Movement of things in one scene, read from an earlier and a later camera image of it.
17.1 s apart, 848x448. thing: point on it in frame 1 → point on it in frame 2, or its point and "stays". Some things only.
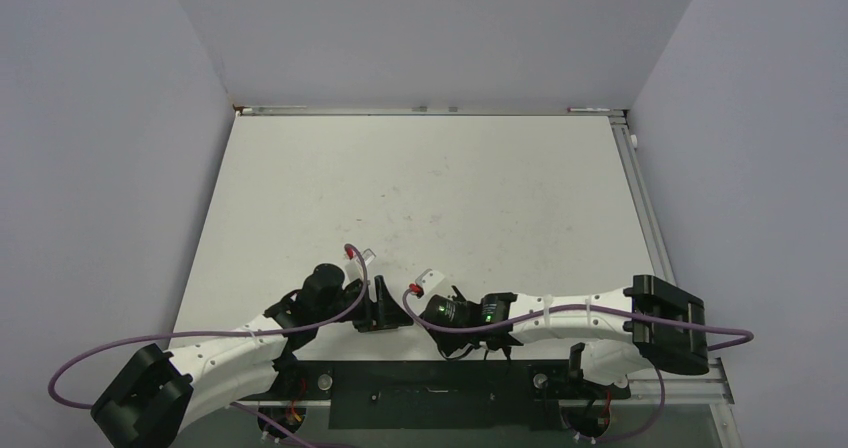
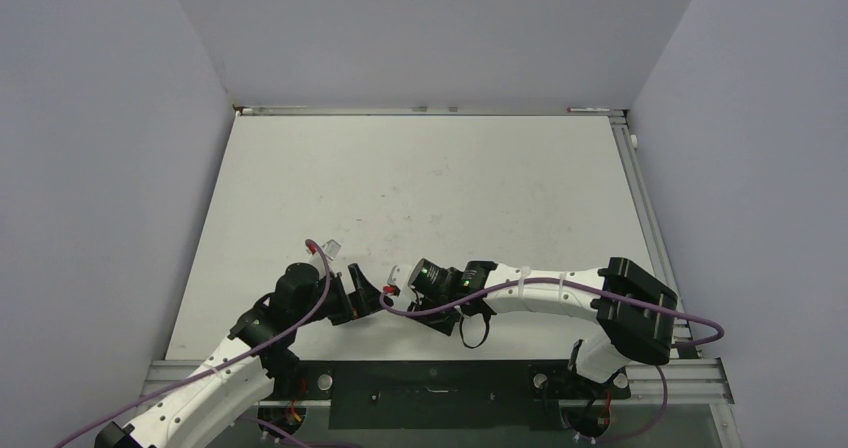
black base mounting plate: [441, 395] stays
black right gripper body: [453, 341] → [446, 320]
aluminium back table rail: [268, 110] stays
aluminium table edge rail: [646, 214] stays
